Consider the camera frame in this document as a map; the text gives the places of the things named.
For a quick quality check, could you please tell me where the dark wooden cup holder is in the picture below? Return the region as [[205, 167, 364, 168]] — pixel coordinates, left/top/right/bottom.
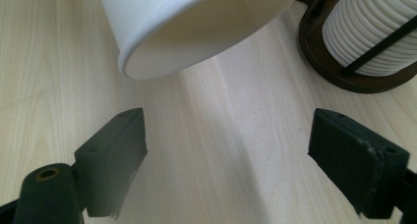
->
[[296, 0, 417, 94]]

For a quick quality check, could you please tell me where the stack of white paper cups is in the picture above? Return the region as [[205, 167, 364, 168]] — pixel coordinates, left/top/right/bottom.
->
[[322, 0, 417, 78]]

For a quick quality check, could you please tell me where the single white paper cup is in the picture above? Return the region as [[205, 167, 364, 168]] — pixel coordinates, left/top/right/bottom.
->
[[95, 0, 306, 82]]

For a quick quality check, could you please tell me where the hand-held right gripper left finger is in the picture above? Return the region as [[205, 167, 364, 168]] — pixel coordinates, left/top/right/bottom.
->
[[74, 107, 149, 219]]

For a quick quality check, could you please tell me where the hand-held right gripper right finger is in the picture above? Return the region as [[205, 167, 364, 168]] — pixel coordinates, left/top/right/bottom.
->
[[307, 107, 410, 220]]

